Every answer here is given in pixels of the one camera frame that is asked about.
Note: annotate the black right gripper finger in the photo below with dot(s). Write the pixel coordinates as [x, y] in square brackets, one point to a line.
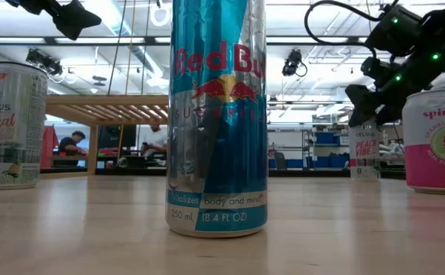
[362, 101]
[388, 114]

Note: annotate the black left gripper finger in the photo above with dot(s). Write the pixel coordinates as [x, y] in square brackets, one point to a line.
[75, 19]

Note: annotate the white Celsius Peach Vibe can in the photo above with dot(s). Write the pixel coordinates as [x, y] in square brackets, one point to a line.
[364, 153]

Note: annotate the pink white Spindrift can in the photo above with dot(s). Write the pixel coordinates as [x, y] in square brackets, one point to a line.
[436, 160]

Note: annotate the white Celsius tropical can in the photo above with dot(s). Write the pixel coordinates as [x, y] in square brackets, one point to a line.
[12, 126]

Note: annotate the wooden slatted shelf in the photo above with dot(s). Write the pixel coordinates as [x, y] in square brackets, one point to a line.
[108, 100]

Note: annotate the blue bin storage rack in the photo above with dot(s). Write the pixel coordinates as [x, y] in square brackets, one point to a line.
[323, 137]

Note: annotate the black ceiling spotlight cluster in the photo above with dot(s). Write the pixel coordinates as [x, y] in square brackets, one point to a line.
[43, 61]

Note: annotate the black overhead light beam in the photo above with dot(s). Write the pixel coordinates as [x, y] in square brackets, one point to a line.
[150, 40]

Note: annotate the grey office chair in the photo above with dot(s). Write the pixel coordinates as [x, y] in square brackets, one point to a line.
[280, 160]

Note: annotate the black monitor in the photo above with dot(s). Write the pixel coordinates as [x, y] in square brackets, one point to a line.
[111, 135]

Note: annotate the person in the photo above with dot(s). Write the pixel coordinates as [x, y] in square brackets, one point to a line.
[155, 139]
[67, 147]

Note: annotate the red panel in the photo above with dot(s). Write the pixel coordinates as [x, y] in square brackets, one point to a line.
[48, 147]

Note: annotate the blue silver Red Bull can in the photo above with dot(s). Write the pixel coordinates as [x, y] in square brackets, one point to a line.
[215, 153]

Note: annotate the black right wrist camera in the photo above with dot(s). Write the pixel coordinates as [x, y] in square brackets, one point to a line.
[396, 36]

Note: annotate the black hanging camera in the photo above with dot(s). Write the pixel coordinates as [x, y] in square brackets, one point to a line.
[292, 61]

